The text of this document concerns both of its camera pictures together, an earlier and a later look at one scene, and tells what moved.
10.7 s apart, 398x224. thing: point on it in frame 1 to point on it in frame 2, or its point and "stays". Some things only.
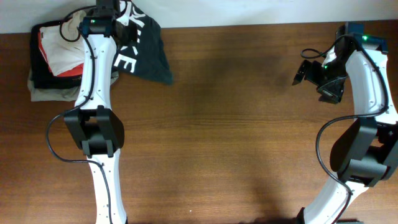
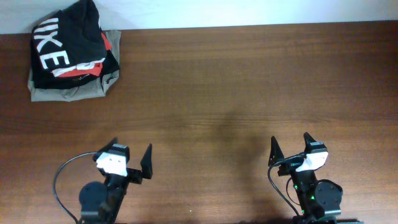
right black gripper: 310,73 to 292,168
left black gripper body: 125,33 to 132,175
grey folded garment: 66,93 stays
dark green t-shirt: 147,58 to 71,42
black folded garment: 41,76 stays
